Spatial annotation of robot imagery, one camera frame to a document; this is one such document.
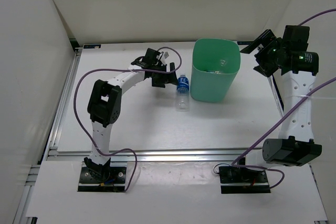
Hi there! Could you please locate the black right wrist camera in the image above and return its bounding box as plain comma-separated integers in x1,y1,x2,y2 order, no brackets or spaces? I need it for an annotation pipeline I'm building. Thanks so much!
281,25,310,51

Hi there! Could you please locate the aluminium front table rail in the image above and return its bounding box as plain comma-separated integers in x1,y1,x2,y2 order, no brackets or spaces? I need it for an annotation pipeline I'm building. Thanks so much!
43,148,245,162

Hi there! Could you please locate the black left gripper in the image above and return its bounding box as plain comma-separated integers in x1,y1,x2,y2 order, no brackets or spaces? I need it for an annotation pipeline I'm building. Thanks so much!
151,62,179,88

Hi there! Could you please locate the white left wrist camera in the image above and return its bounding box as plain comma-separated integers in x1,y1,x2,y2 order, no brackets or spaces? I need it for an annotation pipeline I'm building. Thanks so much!
156,51,169,67

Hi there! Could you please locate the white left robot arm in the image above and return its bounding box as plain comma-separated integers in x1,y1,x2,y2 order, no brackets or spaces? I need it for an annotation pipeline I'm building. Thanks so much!
84,48,178,182

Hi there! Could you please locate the aluminium table rail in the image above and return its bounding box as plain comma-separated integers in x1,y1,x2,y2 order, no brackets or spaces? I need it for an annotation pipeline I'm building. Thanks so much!
268,72,284,116
46,48,82,151
43,148,245,162

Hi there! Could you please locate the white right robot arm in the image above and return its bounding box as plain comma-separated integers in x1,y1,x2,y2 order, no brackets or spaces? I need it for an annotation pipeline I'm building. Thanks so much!
236,25,322,182

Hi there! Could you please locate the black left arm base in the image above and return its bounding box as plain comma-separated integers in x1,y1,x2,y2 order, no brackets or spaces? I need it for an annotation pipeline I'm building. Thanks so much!
77,157,127,193

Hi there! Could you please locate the aluminium left table rail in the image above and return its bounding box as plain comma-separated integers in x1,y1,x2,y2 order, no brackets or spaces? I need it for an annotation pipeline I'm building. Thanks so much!
46,48,82,151

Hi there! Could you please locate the blue label clear bottle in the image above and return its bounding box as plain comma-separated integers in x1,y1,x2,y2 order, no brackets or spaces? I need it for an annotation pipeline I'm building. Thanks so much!
175,73,190,111

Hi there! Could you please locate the aluminium right table rail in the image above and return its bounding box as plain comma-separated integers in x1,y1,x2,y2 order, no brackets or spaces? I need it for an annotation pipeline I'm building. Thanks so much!
268,72,284,116

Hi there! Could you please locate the green plastic bin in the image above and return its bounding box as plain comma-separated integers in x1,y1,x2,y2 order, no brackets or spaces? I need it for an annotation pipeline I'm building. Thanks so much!
190,38,241,103

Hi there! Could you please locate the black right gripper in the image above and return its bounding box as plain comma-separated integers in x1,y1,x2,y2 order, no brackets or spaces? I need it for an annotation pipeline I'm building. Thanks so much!
240,29,286,78

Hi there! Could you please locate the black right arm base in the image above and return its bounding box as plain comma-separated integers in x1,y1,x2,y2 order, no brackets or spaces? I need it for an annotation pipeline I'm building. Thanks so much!
213,163,270,194

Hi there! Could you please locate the clear plastic bottle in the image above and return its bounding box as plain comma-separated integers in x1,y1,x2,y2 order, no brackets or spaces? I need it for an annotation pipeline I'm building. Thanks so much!
215,57,234,72

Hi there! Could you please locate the white orange label clear bottle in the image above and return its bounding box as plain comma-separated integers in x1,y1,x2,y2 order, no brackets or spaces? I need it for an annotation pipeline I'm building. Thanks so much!
204,70,221,74

